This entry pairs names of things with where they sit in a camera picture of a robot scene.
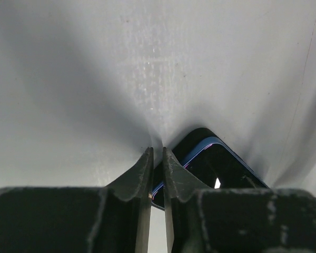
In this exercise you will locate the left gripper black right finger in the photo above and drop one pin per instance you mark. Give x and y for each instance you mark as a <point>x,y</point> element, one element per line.
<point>202,219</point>

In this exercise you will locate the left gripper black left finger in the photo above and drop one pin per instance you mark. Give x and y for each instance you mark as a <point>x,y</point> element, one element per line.
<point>113,218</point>

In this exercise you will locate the black smartphone blue edge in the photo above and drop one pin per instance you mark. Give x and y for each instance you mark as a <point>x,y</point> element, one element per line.
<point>218,168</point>

